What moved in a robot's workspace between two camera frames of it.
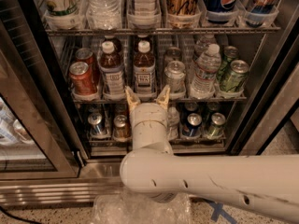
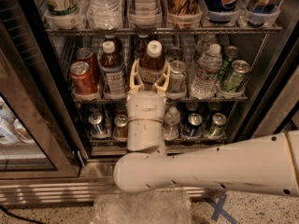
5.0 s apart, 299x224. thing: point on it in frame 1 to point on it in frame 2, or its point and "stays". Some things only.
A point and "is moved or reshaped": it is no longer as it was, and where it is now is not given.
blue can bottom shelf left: x=96 y=127 stays
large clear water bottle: x=104 y=10 stays
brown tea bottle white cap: x=145 y=72 is moved or reshaped
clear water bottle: x=202 y=84 stays
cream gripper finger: x=133 y=100 to x=135 y=88
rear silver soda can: x=173 y=53 stays
